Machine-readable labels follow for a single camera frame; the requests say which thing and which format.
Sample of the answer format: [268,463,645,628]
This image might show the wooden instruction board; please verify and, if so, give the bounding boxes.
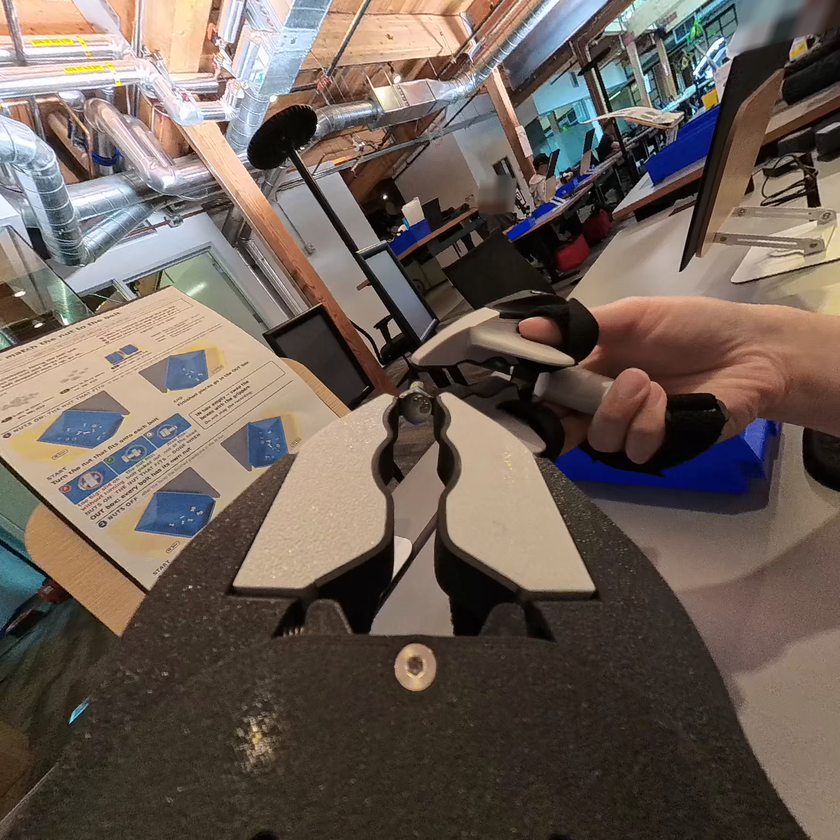
[0,287,350,635]

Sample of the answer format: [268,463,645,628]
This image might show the blue plastic parts bin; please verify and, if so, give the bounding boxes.
[554,416,782,494]

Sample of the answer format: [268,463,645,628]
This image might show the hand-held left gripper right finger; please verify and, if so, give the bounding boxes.
[434,391,598,636]

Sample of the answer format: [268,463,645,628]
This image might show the black mesh office chair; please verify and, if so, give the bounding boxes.
[443,231,559,309]

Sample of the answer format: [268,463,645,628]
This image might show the large blue storage bin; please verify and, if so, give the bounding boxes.
[646,105,723,185]

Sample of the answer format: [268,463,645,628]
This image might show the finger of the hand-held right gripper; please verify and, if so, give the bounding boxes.
[410,310,577,370]

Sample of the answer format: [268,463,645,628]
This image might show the printed instruction sheet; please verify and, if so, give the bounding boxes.
[0,287,324,592]

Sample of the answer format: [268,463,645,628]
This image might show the person's right hand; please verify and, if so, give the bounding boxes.
[517,295,807,465]

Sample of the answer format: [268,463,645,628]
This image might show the tilted board on white stand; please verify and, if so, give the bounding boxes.
[679,49,840,284]

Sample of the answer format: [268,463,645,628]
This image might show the silver ceiling duct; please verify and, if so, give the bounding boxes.
[0,0,503,266]

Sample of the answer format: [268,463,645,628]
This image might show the black framed panel on stand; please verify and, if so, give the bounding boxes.
[357,241,439,345]

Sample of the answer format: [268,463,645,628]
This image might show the wooden top office desk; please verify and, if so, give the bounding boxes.
[357,209,481,290]

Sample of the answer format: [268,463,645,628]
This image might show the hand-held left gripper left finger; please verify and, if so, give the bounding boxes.
[231,394,399,636]

